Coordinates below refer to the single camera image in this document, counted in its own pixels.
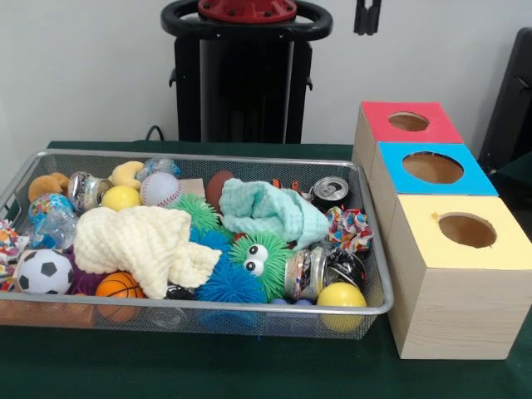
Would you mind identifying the wooden box with three holes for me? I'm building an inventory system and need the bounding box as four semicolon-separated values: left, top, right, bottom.
351;101;532;361

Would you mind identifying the clear plastic packet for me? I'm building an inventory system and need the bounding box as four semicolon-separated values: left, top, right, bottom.
135;157;183;182

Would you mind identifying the black upright panel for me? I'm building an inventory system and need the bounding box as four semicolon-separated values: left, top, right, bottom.
477;27;532;175

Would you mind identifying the green cloth side table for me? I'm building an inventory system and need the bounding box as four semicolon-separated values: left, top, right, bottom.
494;150;532;199

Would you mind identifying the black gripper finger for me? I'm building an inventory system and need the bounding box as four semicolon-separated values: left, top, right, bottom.
353;0;367;37
367;0;380;36

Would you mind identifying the black and white soccer ball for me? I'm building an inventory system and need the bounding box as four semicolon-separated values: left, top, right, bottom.
16;248;75;295

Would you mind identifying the silver mesh bin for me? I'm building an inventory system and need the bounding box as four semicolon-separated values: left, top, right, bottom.
0;148;395;341

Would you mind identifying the small orange basketball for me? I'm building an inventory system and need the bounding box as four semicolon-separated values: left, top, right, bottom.
95;272;145;299

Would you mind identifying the large yellow ball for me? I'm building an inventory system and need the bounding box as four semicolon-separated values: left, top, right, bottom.
316;282;368;333

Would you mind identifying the small yellow ball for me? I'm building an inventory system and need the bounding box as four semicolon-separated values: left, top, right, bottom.
101;185;142;212

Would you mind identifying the yellow plush toy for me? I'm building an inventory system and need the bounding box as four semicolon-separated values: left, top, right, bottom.
108;160;145;190

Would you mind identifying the white baseball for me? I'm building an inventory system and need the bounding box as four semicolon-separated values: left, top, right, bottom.
140;171;184;208

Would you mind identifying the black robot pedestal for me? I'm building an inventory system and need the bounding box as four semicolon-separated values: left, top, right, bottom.
160;0;333;145

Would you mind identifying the cream knit cloth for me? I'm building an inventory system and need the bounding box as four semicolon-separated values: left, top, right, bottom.
73;206;223;300

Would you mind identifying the green spiky toy with eyes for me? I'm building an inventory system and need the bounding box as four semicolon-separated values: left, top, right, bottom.
228;232;294;303

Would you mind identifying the mint knit cloth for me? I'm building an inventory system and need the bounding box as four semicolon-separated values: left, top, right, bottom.
218;177;331;252

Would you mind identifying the dark green table cloth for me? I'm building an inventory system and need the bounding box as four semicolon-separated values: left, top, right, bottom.
0;140;532;399

